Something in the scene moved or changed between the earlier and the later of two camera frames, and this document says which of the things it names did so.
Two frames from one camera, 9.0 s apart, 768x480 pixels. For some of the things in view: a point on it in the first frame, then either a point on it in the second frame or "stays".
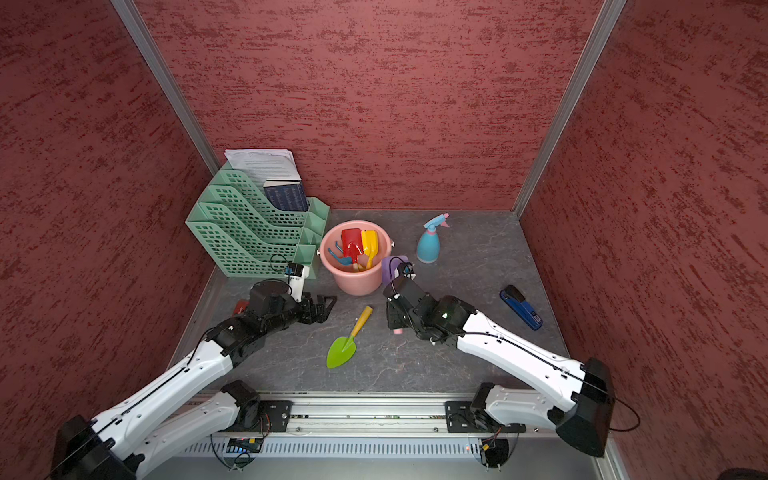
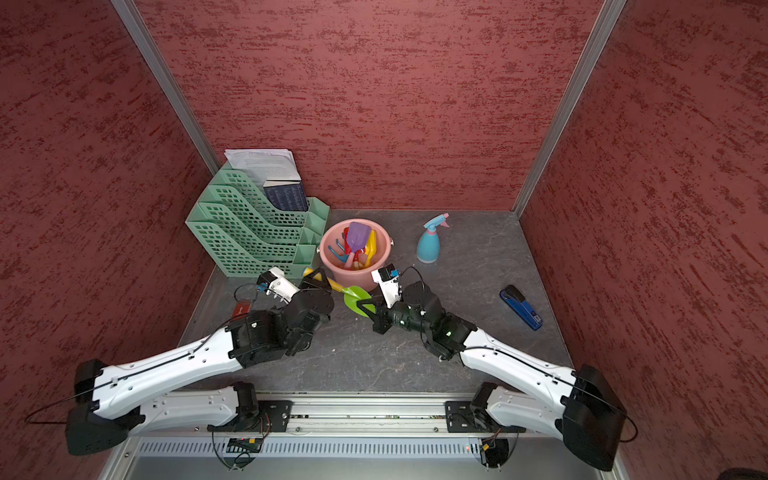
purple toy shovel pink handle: x=389 y=266 → x=358 y=235
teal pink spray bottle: x=428 y=247 stays
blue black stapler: x=517 y=301 stays
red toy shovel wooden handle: x=352 y=245 stays
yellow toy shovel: x=370 y=243 stays
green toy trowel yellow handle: x=343 y=348 → x=352 y=294
